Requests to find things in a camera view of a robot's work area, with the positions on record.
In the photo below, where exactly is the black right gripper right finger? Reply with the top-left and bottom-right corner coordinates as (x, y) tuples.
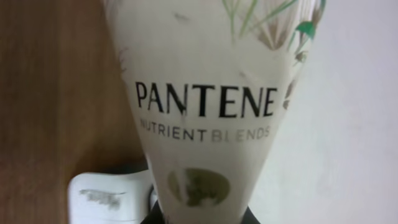
(241, 207), (261, 224)

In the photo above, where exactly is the white barcode scanner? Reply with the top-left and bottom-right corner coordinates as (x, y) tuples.
(68, 170), (152, 224)

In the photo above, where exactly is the white shampoo tube gold cap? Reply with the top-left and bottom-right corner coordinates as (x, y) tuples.
(102, 0), (326, 224)

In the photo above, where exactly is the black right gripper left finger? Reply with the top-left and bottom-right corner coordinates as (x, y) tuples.
(140, 202), (166, 224)

